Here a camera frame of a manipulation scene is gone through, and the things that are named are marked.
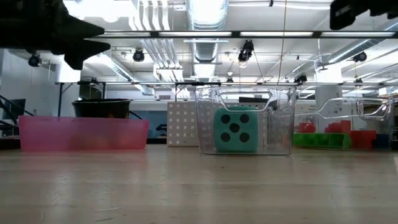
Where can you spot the teal foam die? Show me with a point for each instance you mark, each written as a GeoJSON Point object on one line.
{"type": "Point", "coordinates": [252, 128]}

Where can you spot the black ceiling spot lamp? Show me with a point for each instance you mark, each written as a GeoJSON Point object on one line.
{"type": "Point", "coordinates": [34, 59]}
{"type": "Point", "coordinates": [247, 49]}
{"type": "Point", "coordinates": [360, 56]}
{"type": "Point", "coordinates": [138, 55]}

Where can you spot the pink translucent plastic tray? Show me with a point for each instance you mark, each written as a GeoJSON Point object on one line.
{"type": "Point", "coordinates": [84, 133]}

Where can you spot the silver ventilation duct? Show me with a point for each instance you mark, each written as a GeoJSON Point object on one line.
{"type": "Point", "coordinates": [206, 15]}

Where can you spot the black computer monitor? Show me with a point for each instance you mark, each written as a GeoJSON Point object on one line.
{"type": "Point", "coordinates": [19, 107]}

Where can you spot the blue toy block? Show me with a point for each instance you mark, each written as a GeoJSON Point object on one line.
{"type": "Point", "coordinates": [382, 141]}

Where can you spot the blue background panel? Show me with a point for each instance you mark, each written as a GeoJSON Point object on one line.
{"type": "Point", "coordinates": [149, 124]}

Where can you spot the black background table frame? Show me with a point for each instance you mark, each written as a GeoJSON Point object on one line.
{"type": "Point", "coordinates": [93, 83]}

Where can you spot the clear plastic bin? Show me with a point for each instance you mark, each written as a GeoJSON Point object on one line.
{"type": "Point", "coordinates": [342, 109]}
{"type": "Point", "coordinates": [205, 96]}

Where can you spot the dark background desk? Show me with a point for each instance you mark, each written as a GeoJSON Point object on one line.
{"type": "Point", "coordinates": [9, 141]}

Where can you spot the black round bucket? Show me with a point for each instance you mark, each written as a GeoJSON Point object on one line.
{"type": "Point", "coordinates": [101, 109]}

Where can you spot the long green toy block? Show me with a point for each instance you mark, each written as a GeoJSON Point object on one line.
{"type": "Point", "coordinates": [320, 140]}

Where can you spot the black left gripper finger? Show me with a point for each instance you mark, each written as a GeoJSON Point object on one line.
{"type": "Point", "coordinates": [77, 28]}
{"type": "Point", "coordinates": [81, 51]}

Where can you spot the white perforated metal basket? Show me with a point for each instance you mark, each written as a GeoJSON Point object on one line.
{"type": "Point", "coordinates": [182, 124]}

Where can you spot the black overhead frame beam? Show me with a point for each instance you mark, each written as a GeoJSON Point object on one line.
{"type": "Point", "coordinates": [236, 34]}

